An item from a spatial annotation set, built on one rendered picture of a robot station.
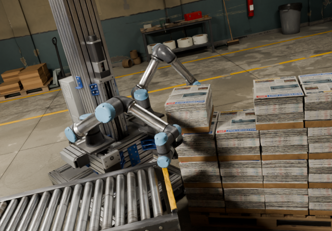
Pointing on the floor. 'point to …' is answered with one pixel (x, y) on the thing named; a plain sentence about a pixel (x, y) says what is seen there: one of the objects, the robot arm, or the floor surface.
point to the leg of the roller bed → (166, 197)
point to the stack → (257, 172)
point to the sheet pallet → (25, 81)
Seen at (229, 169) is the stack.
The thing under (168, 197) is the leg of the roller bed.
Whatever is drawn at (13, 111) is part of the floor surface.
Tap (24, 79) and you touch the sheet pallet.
